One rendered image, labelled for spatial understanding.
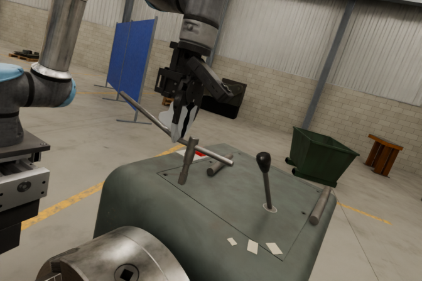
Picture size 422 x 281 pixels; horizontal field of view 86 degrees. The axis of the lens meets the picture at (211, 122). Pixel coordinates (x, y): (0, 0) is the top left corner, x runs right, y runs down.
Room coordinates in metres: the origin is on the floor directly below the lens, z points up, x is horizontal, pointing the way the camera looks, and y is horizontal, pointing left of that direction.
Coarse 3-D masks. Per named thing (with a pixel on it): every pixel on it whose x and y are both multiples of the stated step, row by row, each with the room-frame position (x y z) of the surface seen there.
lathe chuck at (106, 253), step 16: (96, 240) 0.33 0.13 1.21; (112, 240) 0.32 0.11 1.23; (128, 240) 0.33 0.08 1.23; (64, 256) 0.28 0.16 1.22; (80, 256) 0.28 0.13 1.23; (96, 256) 0.28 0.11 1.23; (112, 256) 0.29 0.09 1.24; (128, 256) 0.29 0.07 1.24; (144, 256) 0.30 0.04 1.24; (48, 272) 0.29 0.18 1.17; (64, 272) 0.27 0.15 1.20; (80, 272) 0.25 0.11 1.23; (96, 272) 0.25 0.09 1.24; (112, 272) 0.26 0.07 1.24; (144, 272) 0.28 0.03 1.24; (160, 272) 0.28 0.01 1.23
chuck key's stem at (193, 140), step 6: (192, 138) 0.47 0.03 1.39; (198, 138) 0.47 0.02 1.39; (192, 144) 0.47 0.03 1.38; (186, 150) 0.47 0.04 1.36; (192, 150) 0.47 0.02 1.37; (186, 156) 0.47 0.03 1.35; (192, 156) 0.47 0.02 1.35; (186, 162) 0.47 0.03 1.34; (186, 168) 0.47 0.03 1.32; (180, 174) 0.47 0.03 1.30; (186, 174) 0.47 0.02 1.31; (180, 180) 0.47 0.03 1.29
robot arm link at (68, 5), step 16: (64, 0) 0.70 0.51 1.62; (80, 0) 0.72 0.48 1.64; (48, 16) 0.71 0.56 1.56; (64, 16) 0.71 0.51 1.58; (80, 16) 0.74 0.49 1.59; (48, 32) 0.71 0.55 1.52; (64, 32) 0.72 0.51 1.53; (48, 48) 0.71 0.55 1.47; (64, 48) 0.73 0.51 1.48; (32, 64) 0.73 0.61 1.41; (48, 64) 0.72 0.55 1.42; (64, 64) 0.74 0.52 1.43; (48, 80) 0.71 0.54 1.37; (64, 80) 0.75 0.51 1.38; (48, 96) 0.72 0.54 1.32; (64, 96) 0.76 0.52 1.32
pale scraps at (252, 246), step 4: (228, 240) 0.36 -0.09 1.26; (232, 240) 0.37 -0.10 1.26; (232, 244) 0.36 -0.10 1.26; (236, 244) 0.36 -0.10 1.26; (248, 244) 0.37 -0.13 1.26; (252, 244) 0.37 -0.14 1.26; (256, 244) 0.38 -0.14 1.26; (268, 244) 0.38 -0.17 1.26; (272, 244) 0.39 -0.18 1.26; (248, 248) 0.36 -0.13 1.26; (252, 248) 0.36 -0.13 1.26; (256, 248) 0.36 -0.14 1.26; (272, 248) 0.38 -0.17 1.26; (276, 248) 0.38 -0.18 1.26; (252, 252) 0.35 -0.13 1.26; (256, 252) 0.35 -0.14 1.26; (272, 252) 0.37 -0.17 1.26; (276, 252) 0.37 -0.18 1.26; (280, 252) 0.37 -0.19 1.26
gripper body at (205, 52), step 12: (180, 48) 0.49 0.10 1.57; (192, 48) 0.46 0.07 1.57; (204, 48) 0.47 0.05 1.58; (180, 60) 0.49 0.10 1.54; (168, 72) 0.47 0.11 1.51; (180, 72) 0.49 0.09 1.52; (192, 72) 0.48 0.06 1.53; (156, 84) 0.48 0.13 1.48; (168, 84) 0.48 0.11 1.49; (180, 84) 0.46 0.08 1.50; (192, 84) 0.46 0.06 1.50; (168, 96) 0.47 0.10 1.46; (192, 96) 0.48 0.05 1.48
